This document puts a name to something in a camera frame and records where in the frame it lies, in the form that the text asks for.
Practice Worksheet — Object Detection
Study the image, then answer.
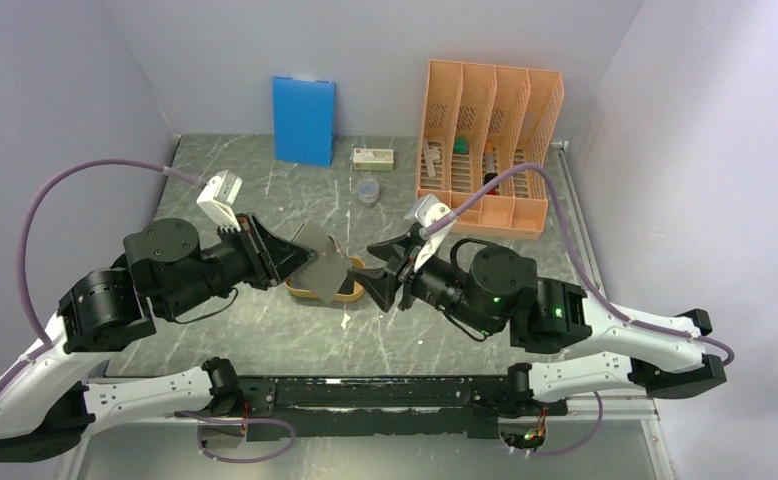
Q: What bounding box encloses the grey metal bracket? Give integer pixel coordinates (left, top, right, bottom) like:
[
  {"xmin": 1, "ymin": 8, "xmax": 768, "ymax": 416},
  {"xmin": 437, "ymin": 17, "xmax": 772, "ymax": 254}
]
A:
[{"xmin": 422, "ymin": 138, "xmax": 442, "ymax": 178}]

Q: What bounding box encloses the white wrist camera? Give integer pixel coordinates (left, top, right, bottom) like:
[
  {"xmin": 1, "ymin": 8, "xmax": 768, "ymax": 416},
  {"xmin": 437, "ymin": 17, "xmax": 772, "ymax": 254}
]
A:
[
  {"xmin": 196, "ymin": 170, "xmax": 243, "ymax": 231},
  {"xmin": 404, "ymin": 194, "xmax": 458, "ymax": 272}
]

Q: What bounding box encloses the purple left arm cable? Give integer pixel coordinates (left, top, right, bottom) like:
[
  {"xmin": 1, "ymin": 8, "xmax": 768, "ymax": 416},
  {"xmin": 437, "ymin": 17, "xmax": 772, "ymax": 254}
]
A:
[{"xmin": 0, "ymin": 158, "xmax": 298, "ymax": 464}]

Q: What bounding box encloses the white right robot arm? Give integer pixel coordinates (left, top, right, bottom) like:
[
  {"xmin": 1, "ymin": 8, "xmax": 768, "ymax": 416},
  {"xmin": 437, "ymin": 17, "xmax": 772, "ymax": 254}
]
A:
[{"xmin": 348, "ymin": 231, "xmax": 727, "ymax": 414}]

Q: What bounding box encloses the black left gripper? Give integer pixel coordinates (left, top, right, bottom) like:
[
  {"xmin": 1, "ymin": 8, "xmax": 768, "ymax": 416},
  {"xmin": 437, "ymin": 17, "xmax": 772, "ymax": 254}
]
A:
[{"xmin": 161, "ymin": 211, "xmax": 319, "ymax": 318}]

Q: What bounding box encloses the blue upright box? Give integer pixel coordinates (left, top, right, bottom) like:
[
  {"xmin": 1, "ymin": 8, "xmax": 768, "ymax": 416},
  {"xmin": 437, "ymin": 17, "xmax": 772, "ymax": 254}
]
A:
[{"xmin": 272, "ymin": 77, "xmax": 336, "ymax": 167}]

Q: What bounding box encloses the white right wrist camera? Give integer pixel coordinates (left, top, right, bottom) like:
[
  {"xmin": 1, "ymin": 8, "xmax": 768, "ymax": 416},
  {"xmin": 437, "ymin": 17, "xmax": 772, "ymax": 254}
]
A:
[{"xmin": 404, "ymin": 194, "xmax": 458, "ymax": 272}]

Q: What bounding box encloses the clear round plastic jar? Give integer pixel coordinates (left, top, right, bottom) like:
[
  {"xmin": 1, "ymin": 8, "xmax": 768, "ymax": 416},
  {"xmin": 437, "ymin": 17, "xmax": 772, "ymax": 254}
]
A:
[{"xmin": 355, "ymin": 178, "xmax": 380, "ymax": 207}]

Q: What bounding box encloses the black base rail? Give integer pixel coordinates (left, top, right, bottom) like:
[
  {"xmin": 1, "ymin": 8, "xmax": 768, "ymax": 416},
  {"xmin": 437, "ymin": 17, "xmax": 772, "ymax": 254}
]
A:
[{"xmin": 197, "ymin": 373, "xmax": 568, "ymax": 442}]

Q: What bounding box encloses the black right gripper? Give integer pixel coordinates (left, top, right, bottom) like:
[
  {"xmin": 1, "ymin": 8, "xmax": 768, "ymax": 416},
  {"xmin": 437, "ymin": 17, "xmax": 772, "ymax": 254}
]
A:
[{"xmin": 347, "ymin": 231, "xmax": 498, "ymax": 337}]

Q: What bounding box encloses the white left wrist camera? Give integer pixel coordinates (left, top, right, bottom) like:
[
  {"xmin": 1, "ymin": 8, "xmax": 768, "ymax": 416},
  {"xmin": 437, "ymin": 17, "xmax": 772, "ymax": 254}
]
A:
[{"xmin": 196, "ymin": 170, "xmax": 243, "ymax": 231}]

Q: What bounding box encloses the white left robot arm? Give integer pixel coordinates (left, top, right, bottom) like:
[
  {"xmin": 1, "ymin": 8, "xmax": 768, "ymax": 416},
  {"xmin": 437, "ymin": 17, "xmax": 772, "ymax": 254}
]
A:
[{"xmin": 0, "ymin": 214, "xmax": 318, "ymax": 463}]

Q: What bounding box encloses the peach desk file organizer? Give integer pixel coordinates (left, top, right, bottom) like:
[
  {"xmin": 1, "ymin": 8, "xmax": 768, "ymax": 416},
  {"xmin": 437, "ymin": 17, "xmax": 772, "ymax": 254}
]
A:
[{"xmin": 416, "ymin": 60, "xmax": 565, "ymax": 240}]

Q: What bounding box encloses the green eraser block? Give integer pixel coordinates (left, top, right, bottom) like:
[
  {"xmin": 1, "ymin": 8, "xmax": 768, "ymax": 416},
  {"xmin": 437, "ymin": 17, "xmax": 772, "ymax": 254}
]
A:
[{"xmin": 453, "ymin": 137, "xmax": 470, "ymax": 155}]

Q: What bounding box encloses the small green white carton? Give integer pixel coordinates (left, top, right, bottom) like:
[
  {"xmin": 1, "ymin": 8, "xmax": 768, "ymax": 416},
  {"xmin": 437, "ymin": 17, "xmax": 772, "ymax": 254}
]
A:
[{"xmin": 351, "ymin": 148, "xmax": 395, "ymax": 171}]

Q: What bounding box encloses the orange grey utility knife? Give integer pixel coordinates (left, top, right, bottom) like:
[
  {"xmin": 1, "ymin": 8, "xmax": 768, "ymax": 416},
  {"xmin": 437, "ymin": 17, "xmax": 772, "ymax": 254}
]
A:
[{"xmin": 484, "ymin": 142, "xmax": 498, "ymax": 173}]

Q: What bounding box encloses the aluminium frame rail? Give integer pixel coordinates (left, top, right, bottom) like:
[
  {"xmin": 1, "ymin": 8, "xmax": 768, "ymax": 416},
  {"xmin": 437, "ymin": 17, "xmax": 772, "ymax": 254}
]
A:
[{"xmin": 56, "ymin": 391, "xmax": 675, "ymax": 479}]

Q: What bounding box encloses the black red stamp knob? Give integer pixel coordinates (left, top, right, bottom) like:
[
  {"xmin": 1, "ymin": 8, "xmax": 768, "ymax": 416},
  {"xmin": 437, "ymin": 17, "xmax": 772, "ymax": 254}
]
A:
[{"xmin": 483, "ymin": 172, "xmax": 499, "ymax": 190}]

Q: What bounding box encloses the orange oval plastic tray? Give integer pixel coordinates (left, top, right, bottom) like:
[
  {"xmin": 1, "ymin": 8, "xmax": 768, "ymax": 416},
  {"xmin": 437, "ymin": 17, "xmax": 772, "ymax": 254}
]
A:
[{"xmin": 285, "ymin": 255, "xmax": 364, "ymax": 303}]

